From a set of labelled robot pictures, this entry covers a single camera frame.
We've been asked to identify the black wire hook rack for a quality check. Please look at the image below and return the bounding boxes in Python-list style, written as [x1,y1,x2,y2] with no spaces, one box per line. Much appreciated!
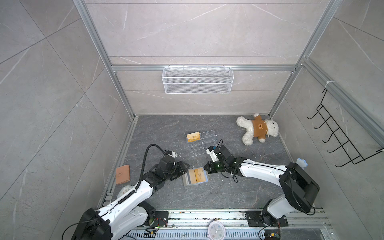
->
[307,89,384,168]

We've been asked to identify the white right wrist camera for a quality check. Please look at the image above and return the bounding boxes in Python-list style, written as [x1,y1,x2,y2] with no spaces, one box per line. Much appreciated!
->
[206,146,219,163]

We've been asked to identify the white alarm clock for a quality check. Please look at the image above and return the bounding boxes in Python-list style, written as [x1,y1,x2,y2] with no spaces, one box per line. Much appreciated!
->
[117,185,135,198]

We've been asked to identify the clear acrylic organizer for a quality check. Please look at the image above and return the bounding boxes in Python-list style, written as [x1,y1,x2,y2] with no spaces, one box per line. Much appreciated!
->
[188,130,218,157]

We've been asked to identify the brown leather pouch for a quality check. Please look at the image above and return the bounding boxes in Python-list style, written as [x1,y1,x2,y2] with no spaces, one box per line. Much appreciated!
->
[116,165,131,185]

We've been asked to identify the white teddy bear brown sweater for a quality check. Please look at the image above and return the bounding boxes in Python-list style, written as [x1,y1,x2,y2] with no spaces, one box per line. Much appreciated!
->
[236,114,279,146]

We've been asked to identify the white wire mesh basket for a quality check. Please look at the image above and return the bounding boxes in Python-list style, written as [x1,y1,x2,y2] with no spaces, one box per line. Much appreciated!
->
[162,66,235,94]

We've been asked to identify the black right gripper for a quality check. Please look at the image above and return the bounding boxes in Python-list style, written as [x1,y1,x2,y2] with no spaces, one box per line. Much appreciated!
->
[203,160,229,174]

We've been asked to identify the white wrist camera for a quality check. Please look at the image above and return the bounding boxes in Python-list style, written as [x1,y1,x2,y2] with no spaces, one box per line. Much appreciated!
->
[206,146,219,163]
[165,151,177,158]

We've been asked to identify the round white clock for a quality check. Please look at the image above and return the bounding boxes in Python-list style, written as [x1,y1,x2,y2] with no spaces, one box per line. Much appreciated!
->
[208,221,226,240]

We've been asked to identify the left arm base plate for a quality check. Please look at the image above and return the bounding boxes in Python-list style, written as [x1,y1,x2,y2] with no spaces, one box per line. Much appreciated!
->
[145,211,169,228]

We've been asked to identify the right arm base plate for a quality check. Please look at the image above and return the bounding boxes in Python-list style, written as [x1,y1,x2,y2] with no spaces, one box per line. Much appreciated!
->
[245,211,289,227]

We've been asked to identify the aluminium frame post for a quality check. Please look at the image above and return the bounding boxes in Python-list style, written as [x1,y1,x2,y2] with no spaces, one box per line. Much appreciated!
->
[74,0,135,119]

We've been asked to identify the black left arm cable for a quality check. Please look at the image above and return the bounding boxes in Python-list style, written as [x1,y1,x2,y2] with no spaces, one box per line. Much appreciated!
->
[134,143,167,191]

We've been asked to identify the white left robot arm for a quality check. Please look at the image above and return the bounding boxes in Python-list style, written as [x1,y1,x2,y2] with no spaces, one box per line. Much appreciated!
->
[72,155,190,240]

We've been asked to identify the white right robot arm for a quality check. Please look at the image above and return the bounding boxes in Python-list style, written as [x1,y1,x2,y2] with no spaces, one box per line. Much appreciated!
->
[204,145,320,226]

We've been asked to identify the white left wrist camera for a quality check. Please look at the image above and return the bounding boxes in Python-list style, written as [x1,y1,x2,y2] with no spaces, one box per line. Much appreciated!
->
[165,151,177,158]

